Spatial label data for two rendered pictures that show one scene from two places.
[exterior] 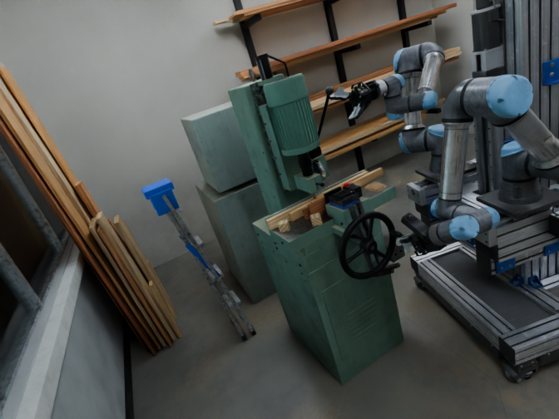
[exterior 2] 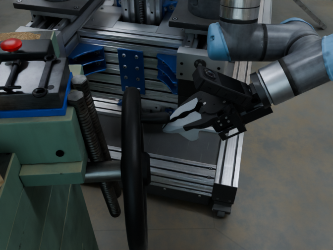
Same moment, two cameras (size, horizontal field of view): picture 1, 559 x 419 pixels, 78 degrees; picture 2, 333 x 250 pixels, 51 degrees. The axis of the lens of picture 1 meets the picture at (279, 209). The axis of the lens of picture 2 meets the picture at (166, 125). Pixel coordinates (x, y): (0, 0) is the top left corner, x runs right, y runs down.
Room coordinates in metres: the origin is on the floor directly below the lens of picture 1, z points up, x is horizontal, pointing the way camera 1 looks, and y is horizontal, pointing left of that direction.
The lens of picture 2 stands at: (1.05, 0.05, 1.29)
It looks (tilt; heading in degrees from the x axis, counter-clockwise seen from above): 44 degrees down; 287
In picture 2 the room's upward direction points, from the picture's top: straight up
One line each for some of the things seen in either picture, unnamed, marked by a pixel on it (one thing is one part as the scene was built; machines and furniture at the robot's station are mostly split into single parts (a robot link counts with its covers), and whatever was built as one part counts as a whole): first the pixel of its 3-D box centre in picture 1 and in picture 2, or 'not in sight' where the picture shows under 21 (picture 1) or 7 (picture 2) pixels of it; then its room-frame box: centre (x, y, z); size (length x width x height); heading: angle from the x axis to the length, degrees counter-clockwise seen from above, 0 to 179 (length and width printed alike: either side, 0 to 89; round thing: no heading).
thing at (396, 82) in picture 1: (390, 85); not in sight; (1.59, -0.65, 1.34); 0.11 x 0.08 x 0.09; 111
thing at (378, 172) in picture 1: (338, 193); not in sight; (1.58, -0.30, 0.92); 0.57 x 0.02 x 0.04; 111
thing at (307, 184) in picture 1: (309, 182); not in sight; (1.55, -0.17, 1.03); 0.14 x 0.07 x 0.09; 21
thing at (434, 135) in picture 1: (440, 138); not in sight; (1.70, -0.91, 0.98); 0.13 x 0.12 x 0.14; 50
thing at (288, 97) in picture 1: (292, 115); not in sight; (1.53, -0.18, 1.35); 0.18 x 0.18 x 0.31
